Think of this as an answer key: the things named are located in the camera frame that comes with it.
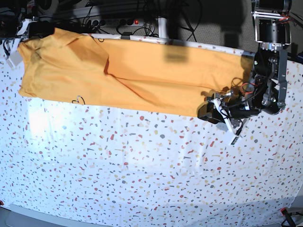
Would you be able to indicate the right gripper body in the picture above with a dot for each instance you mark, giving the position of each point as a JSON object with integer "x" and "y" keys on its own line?
{"x": 10, "y": 44}

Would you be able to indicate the black table clamp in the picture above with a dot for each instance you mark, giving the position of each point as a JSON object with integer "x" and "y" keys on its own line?
{"x": 126, "y": 35}

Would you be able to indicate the white power strip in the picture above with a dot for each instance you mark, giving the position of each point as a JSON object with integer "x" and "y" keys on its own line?
{"x": 113, "y": 22}

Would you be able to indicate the yellow T-shirt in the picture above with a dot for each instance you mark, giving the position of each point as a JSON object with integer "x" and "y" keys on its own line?
{"x": 172, "y": 79}

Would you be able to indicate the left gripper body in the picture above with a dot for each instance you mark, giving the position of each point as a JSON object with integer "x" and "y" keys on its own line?
{"x": 233, "y": 106}

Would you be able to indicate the terrazzo patterned table cloth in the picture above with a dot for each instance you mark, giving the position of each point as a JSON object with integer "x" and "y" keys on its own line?
{"x": 126, "y": 168}

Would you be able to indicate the red black corner clamp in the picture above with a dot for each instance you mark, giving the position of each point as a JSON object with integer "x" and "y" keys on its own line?
{"x": 288, "y": 221}

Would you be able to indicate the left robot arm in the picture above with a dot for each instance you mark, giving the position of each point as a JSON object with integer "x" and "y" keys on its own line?
{"x": 266, "y": 89}

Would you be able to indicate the white metal post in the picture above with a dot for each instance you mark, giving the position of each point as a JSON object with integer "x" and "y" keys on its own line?
{"x": 162, "y": 28}

